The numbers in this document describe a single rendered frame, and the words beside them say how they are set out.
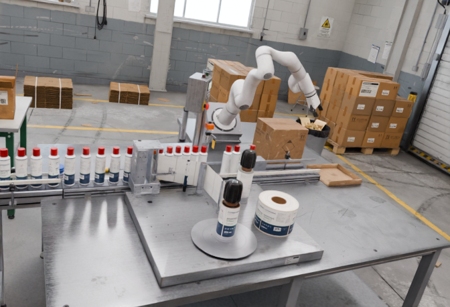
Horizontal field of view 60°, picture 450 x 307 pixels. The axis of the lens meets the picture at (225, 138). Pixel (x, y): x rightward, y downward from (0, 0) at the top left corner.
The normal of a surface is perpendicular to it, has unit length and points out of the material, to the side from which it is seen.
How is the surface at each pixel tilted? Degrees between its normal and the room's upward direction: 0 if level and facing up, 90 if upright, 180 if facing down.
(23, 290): 0
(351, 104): 90
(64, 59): 90
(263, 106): 91
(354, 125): 92
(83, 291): 0
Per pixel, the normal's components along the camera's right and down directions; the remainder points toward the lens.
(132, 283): 0.17, -0.93
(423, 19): -0.94, -0.04
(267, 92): 0.34, 0.38
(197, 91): -0.17, 0.31
